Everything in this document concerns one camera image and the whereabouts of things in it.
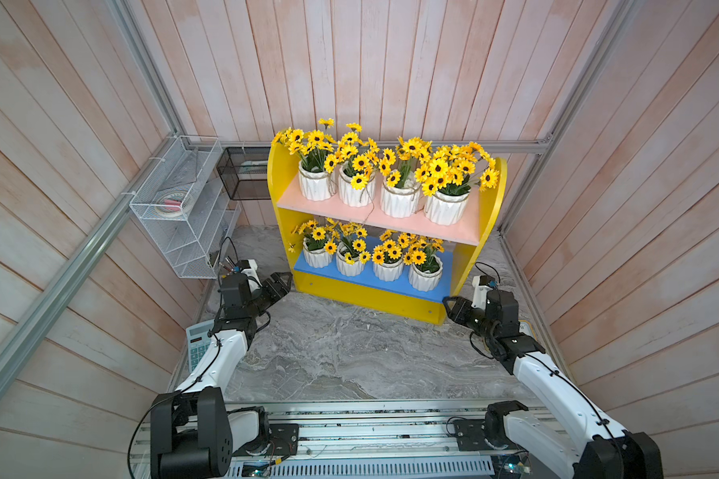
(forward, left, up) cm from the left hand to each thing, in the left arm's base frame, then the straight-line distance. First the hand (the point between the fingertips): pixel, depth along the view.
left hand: (287, 282), depth 86 cm
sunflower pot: (+5, -10, +12) cm, 16 cm away
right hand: (-4, -47, -2) cm, 48 cm away
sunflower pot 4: (+1, -40, +6) cm, 40 cm away
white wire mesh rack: (+3, +22, +15) cm, 27 cm away
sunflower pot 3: (0, -28, +12) cm, 31 cm away
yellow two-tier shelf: (-2, -28, -4) cm, 28 cm away
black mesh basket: (+27, +14, +19) cm, 36 cm away
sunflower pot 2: (+2, -19, +10) cm, 21 cm away
